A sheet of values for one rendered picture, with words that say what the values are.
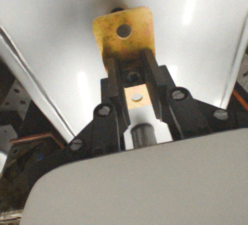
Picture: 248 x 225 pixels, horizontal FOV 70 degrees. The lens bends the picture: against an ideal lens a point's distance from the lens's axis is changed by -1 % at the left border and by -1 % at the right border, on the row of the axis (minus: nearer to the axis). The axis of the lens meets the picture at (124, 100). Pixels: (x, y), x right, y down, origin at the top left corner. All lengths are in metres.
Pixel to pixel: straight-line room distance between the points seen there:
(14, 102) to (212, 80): 0.59
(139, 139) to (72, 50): 0.13
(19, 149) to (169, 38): 0.29
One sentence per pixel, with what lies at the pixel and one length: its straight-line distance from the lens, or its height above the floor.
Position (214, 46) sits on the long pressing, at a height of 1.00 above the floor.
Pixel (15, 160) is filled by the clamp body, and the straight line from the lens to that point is 0.35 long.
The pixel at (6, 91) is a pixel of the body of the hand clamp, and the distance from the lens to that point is 0.22.
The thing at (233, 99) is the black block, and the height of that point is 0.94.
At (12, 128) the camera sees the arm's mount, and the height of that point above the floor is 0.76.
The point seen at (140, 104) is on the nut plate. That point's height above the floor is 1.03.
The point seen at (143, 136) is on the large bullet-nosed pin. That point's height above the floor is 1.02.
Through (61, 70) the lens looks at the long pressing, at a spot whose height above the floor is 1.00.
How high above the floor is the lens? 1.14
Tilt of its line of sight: 45 degrees down
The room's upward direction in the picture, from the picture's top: 171 degrees clockwise
